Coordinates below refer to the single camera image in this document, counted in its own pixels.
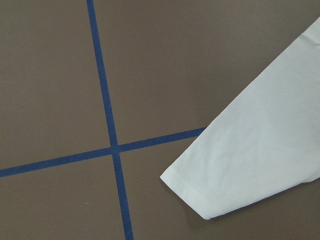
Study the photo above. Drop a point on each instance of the white long-sleeve printed shirt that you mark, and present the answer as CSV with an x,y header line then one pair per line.
x,y
265,141

